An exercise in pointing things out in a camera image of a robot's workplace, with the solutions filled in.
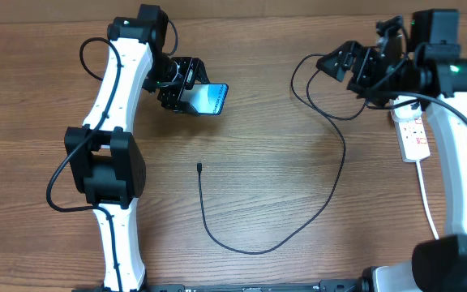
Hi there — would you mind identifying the white power strip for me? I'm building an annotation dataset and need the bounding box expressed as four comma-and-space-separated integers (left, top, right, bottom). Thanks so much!
393, 96, 431, 162

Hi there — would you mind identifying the black USB charging cable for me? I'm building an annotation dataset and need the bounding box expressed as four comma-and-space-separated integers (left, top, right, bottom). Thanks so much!
195, 53, 371, 256

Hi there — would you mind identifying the Samsung Galaxy smartphone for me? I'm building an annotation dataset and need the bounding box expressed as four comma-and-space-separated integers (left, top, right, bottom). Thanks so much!
180, 84, 229, 116

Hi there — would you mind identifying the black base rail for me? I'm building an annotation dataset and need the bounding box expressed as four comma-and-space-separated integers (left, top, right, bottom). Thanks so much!
71, 278, 364, 292

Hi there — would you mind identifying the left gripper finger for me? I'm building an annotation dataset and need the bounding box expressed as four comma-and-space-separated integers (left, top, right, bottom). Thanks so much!
169, 98, 199, 116
191, 58, 210, 85

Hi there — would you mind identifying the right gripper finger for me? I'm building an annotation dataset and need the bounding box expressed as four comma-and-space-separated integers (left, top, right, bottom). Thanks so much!
346, 79, 379, 100
316, 41, 358, 82

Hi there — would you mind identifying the white charger plug adapter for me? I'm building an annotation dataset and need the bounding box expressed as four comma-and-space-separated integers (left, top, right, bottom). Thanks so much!
390, 99, 422, 122

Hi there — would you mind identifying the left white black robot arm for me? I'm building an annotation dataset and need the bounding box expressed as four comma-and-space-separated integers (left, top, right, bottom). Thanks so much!
64, 4, 229, 291

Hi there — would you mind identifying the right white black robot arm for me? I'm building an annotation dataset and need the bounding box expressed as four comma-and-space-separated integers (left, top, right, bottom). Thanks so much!
316, 9, 467, 291

